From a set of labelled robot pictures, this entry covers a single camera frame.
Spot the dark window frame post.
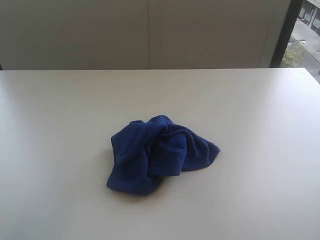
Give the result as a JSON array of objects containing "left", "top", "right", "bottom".
[{"left": 269, "top": 0, "right": 304, "bottom": 68}]

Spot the blue microfiber towel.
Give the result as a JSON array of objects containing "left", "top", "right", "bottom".
[{"left": 106, "top": 115, "right": 220, "bottom": 196}]

